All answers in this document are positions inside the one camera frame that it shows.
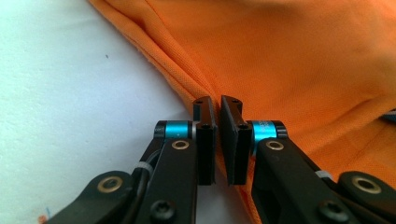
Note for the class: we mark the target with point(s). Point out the orange polo shirt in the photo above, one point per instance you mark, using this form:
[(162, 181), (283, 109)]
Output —
[(280, 62)]

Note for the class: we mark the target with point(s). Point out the white table mat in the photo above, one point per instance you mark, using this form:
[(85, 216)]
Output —
[(77, 93)]

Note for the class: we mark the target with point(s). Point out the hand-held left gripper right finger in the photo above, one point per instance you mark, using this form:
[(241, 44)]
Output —
[(280, 180)]

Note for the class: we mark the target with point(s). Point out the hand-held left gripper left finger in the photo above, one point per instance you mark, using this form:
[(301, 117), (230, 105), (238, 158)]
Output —
[(177, 174)]

